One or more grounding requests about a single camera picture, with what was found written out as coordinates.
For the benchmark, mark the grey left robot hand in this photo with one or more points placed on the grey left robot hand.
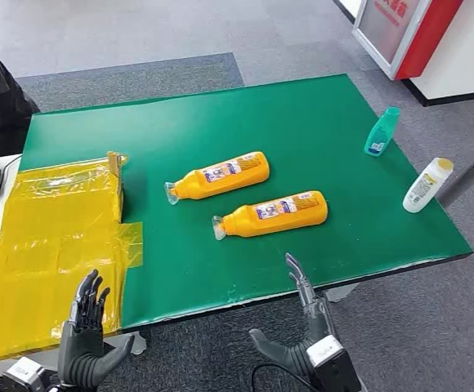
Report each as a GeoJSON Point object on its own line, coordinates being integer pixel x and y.
{"type": "Point", "coordinates": [79, 346]}

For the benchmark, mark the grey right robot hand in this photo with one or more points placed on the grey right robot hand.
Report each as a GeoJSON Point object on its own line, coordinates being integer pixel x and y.
{"type": "Point", "coordinates": [318, 322]}

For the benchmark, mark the orange bottle with clear cap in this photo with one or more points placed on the orange bottle with clear cap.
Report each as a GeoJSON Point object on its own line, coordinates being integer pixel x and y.
{"type": "Point", "coordinates": [221, 176]}
{"type": "Point", "coordinates": [274, 212]}

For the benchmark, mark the white bottle with yellow cap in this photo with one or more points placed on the white bottle with yellow cap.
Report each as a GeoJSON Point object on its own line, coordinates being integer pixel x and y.
{"type": "Point", "coordinates": [425, 186]}

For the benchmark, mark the teal plastic bottle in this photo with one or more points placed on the teal plastic bottle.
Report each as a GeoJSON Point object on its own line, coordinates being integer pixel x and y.
{"type": "Point", "coordinates": [381, 132]}

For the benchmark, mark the white table foot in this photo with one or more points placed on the white table foot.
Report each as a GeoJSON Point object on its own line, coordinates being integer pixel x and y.
{"type": "Point", "coordinates": [132, 342]}
{"type": "Point", "coordinates": [341, 292]}

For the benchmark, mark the yellow taped cardboard box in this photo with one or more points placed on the yellow taped cardboard box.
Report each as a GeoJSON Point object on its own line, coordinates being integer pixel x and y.
{"type": "Point", "coordinates": [48, 243]}

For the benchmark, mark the green table cover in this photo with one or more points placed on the green table cover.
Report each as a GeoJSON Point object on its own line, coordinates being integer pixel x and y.
{"type": "Point", "coordinates": [302, 135]}

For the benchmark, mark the grey metal pole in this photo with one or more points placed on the grey metal pole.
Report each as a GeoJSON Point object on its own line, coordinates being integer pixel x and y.
{"type": "Point", "coordinates": [470, 170]}

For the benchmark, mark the red and white display stand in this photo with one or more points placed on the red and white display stand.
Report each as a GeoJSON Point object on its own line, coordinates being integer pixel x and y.
{"type": "Point", "coordinates": [400, 32]}

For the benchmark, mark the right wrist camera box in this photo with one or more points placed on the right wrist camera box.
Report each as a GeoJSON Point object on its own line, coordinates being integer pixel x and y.
{"type": "Point", "coordinates": [332, 368]}

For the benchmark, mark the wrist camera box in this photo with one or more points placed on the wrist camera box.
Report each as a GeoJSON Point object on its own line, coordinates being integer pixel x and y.
{"type": "Point", "coordinates": [23, 373]}
{"type": "Point", "coordinates": [332, 368]}

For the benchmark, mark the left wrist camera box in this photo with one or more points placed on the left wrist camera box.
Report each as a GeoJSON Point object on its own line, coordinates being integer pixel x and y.
{"type": "Point", "coordinates": [23, 373]}

